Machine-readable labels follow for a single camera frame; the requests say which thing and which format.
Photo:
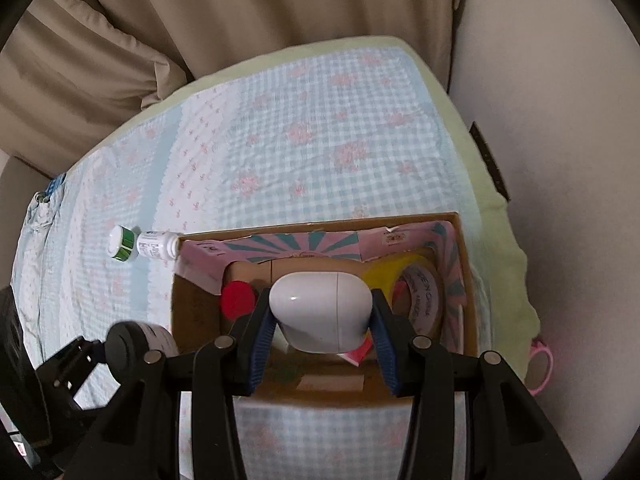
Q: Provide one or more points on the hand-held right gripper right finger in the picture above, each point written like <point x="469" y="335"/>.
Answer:
<point x="385" y="350"/>

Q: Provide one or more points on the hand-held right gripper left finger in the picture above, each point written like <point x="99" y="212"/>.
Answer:
<point x="260" y="345"/>

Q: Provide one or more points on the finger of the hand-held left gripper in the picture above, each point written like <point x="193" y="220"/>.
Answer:
<point x="55" y="375"/>

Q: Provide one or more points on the red rectangular box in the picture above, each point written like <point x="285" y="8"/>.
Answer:
<point x="356" y="355"/>

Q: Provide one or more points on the red round cap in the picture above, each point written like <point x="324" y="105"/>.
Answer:
<point x="239" y="301"/>

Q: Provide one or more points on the yellow tape roll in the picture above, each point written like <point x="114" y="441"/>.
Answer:
<point x="425" y="300"/>

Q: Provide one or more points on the cardboard box with pink lining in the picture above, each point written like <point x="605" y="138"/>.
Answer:
<point x="325" y="385"/>

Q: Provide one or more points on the white earbud case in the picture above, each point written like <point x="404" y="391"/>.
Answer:
<point x="320" y="310"/>

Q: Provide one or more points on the white plastic bottle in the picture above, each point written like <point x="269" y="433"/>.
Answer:
<point x="155" y="245"/>

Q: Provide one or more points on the green jar with white lid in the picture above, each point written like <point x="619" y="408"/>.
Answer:
<point x="122" y="243"/>

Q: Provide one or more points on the pink plastic item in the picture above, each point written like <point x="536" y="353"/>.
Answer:
<point x="542" y="360"/>

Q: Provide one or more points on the light green bed sheet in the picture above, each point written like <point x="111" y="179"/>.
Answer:
<point x="500" y="240"/>

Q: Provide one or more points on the crumpled light blue cloth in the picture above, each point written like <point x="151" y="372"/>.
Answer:
<point x="39" y="212"/>

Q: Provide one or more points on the beige sofa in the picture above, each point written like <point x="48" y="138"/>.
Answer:
<point x="20" y="210"/>

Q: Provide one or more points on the beige curtain panel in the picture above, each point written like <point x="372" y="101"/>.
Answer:
<point x="300" y="0"/>
<point x="75" y="85"/>

